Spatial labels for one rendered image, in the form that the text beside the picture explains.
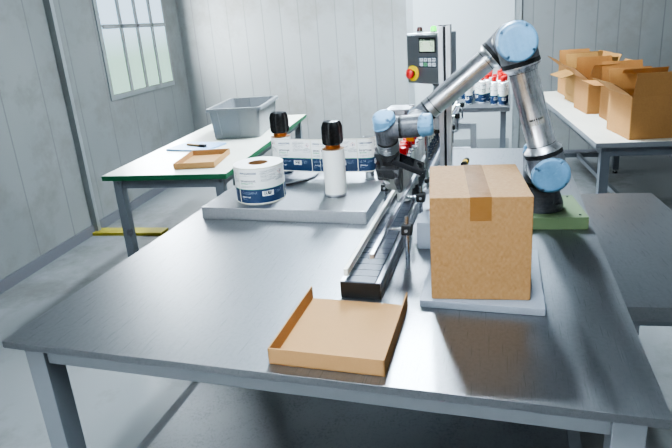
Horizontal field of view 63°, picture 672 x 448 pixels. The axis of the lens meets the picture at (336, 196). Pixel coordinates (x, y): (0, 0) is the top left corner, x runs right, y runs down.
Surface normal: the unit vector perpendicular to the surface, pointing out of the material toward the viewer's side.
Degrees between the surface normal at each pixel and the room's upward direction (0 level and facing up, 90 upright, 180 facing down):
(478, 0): 90
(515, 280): 90
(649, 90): 100
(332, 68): 90
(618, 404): 0
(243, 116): 95
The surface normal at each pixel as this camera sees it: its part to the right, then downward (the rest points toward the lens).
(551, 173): -0.14, 0.41
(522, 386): -0.07, -0.95
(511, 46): -0.22, 0.17
